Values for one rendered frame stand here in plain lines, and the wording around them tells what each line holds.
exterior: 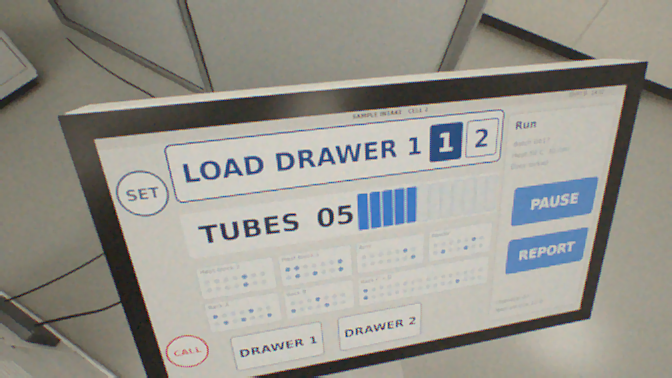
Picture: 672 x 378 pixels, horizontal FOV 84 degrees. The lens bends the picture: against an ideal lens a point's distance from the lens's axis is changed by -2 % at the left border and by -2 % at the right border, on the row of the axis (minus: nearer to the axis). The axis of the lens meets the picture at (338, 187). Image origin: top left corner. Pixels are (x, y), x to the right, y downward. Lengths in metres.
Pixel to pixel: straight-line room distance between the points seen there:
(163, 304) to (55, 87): 1.98
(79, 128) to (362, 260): 0.27
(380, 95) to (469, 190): 0.13
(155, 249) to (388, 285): 0.23
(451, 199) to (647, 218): 1.84
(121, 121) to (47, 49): 2.21
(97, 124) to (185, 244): 0.12
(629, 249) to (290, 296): 1.79
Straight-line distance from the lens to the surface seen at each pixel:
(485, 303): 0.47
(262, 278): 0.37
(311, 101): 0.32
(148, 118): 0.33
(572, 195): 0.46
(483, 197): 0.40
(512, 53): 2.51
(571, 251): 0.50
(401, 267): 0.40
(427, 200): 0.37
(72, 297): 1.70
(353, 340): 0.44
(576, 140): 0.44
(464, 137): 0.37
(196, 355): 0.43
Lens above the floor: 1.43
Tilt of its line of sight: 61 degrees down
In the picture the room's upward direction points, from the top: 8 degrees clockwise
